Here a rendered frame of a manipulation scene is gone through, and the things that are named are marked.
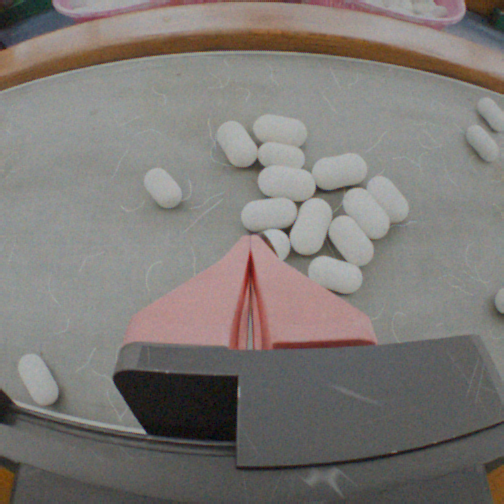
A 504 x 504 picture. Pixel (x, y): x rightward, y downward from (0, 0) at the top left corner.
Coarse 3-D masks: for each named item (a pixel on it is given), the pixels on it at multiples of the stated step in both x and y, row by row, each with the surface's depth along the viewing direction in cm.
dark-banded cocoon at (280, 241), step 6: (270, 234) 19; (276, 234) 19; (282, 234) 19; (270, 240) 18; (276, 240) 18; (282, 240) 19; (288, 240) 19; (276, 246) 18; (282, 246) 18; (288, 246) 19; (282, 252) 19; (288, 252) 19; (282, 258) 19
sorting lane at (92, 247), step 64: (128, 64) 25; (192, 64) 24; (256, 64) 24; (320, 64) 25; (384, 64) 25; (0, 128) 23; (64, 128) 23; (128, 128) 23; (192, 128) 23; (320, 128) 23; (384, 128) 23; (448, 128) 23; (0, 192) 22; (64, 192) 21; (128, 192) 21; (192, 192) 21; (256, 192) 21; (320, 192) 21; (448, 192) 22; (0, 256) 20; (64, 256) 20; (128, 256) 20; (192, 256) 20; (320, 256) 20; (384, 256) 20; (448, 256) 20; (0, 320) 19; (64, 320) 19; (128, 320) 19; (384, 320) 19; (448, 320) 19; (0, 384) 18; (64, 384) 18
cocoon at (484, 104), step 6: (480, 102) 23; (486, 102) 22; (492, 102) 22; (480, 108) 23; (486, 108) 22; (492, 108) 22; (498, 108) 22; (486, 114) 23; (492, 114) 22; (498, 114) 22; (486, 120) 23; (492, 120) 22; (498, 120) 22; (492, 126) 23; (498, 126) 22
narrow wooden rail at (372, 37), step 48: (48, 48) 23; (96, 48) 23; (144, 48) 24; (192, 48) 24; (240, 48) 24; (288, 48) 24; (336, 48) 24; (384, 48) 23; (432, 48) 23; (480, 48) 24
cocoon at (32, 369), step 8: (24, 360) 17; (32, 360) 17; (40, 360) 17; (24, 368) 16; (32, 368) 16; (40, 368) 17; (24, 376) 16; (32, 376) 16; (40, 376) 16; (48, 376) 17; (32, 384) 16; (40, 384) 16; (48, 384) 17; (56, 384) 17; (32, 392) 16; (40, 392) 16; (48, 392) 16; (56, 392) 17; (40, 400) 16; (48, 400) 16
